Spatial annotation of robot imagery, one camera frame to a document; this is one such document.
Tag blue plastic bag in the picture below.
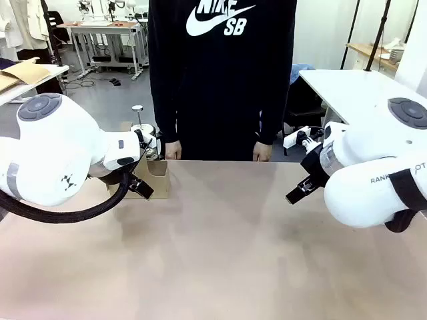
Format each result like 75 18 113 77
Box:
289 63 316 86

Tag black left arm cable sleeve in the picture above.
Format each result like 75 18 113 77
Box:
0 171 134 225

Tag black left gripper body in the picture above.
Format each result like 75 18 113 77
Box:
95 166 137 185

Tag white desk with grey legs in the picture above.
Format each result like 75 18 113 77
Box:
56 21 150 81

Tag bystander in black trousers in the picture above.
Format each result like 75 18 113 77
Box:
16 48 64 96

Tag person in black hoodie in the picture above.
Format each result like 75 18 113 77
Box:
147 0 298 163

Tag person's right hand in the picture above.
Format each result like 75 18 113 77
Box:
165 141 183 161

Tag person's left hand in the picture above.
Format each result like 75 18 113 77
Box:
252 143 273 163

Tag white table holding cardboard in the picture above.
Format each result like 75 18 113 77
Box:
0 63 70 106

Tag white hanging coat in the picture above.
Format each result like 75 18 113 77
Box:
0 0 51 50

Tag person's left forearm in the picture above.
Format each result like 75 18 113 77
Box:
256 66 295 147

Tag black stand pole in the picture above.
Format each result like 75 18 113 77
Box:
340 0 361 70
365 0 392 73

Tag person's right forearm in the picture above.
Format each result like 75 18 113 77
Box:
149 66 183 145

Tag large white side table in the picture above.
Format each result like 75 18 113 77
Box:
298 69 414 126

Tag brown cardboard sheets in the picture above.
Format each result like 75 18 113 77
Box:
0 57 51 93

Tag white power strip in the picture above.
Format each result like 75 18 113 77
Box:
283 125 313 150

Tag black office chair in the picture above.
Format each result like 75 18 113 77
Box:
285 83 326 134

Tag brown cardboard cup carrier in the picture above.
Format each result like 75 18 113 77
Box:
106 159 171 200

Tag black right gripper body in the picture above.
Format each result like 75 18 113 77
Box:
300 147 330 188

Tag wooden top table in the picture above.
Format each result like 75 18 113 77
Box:
345 42 401 71

